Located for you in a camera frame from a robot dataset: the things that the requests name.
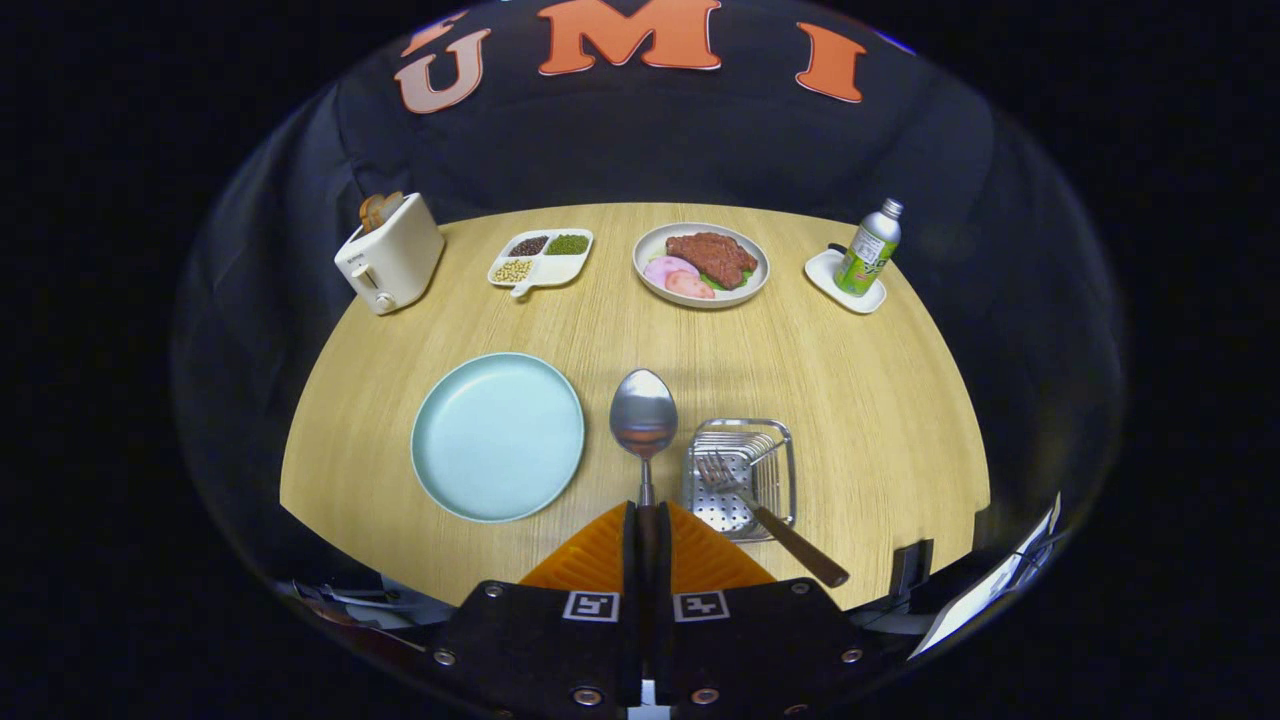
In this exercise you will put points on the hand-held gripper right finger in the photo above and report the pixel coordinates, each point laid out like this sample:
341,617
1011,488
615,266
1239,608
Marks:
760,640

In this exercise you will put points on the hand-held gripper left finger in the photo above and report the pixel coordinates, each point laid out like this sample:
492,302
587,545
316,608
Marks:
540,640

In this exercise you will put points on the black table clamp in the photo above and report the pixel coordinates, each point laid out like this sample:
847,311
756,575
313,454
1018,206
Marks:
912,568

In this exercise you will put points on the light blue round plate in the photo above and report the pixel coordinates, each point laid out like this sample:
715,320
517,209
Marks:
498,438

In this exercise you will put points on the white divided snack tray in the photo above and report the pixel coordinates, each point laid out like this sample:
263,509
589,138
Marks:
562,270

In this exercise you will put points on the yellow soybeans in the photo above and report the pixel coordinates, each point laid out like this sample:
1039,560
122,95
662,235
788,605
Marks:
512,270

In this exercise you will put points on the white square coaster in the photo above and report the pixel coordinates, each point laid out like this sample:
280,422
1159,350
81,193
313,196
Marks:
825,272

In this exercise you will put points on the pink ham slice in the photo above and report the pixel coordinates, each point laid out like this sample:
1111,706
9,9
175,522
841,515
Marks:
662,268

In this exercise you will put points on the brown steak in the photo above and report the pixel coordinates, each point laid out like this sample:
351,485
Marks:
712,258

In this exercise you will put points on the dark brown beans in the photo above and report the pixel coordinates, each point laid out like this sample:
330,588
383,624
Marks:
528,246

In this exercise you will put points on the green mung beans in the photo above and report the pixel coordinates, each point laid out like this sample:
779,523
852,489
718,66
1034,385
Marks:
567,244

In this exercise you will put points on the cream white toaster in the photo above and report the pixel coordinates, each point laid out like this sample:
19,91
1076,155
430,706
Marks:
395,265

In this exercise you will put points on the green label metal bottle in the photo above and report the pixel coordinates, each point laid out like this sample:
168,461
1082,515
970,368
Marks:
868,250

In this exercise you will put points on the beige round dinner plate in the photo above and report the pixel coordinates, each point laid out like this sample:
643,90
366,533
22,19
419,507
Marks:
650,240

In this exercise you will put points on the brown toast slice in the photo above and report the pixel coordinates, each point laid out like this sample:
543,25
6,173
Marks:
391,205
371,214

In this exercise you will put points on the black backdrop cloth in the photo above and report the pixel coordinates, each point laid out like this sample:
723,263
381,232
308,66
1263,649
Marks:
700,150

